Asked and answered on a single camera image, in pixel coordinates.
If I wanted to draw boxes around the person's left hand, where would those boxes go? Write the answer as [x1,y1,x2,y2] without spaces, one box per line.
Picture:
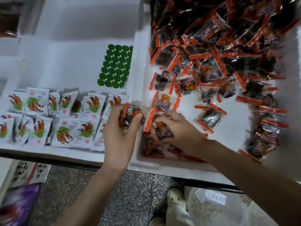
[101,103,145,173]

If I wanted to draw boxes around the person's right white shoe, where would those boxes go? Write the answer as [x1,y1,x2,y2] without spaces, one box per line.
[167,187,188,210]

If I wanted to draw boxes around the person's right forearm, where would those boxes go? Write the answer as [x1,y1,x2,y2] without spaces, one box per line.
[193,138,301,226]

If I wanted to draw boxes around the green leaf-pattern sheet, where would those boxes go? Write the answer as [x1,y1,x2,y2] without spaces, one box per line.
[97,44,134,89]

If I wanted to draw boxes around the white red printed carton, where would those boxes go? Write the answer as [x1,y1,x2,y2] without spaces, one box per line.
[9,160,52,189]

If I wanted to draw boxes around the person's left white shoe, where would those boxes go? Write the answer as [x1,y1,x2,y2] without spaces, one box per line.
[150,215,165,226]

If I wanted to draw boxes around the purple packet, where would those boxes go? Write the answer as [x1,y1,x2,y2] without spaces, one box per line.
[0,183,41,226]

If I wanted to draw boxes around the person's white shoe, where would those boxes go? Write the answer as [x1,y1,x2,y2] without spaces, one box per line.
[150,215,165,226]
[167,187,188,210]

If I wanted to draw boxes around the pile of white printed packets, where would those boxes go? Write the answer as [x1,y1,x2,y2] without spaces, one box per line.
[0,87,129,153]

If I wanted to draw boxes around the pile of dark red packets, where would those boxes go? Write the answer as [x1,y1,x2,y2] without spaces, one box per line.
[141,0,301,164]

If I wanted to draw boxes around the white foam slab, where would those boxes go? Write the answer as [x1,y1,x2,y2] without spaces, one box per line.
[0,158,18,205]

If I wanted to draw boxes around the clear round plastic tub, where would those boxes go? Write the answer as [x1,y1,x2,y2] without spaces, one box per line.
[186,186,251,226]

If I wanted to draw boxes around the person's left forearm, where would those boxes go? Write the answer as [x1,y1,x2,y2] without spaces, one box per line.
[54,162,129,226]

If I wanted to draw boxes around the person's beige trousers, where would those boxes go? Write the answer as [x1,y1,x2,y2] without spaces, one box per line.
[165,202,196,226]

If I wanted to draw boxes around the dark red snack packet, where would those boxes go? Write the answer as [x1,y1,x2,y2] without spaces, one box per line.
[119,103,152,133]
[151,121,174,142]

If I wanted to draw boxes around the person's right hand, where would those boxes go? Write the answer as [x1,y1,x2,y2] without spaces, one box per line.
[154,110,210,159]

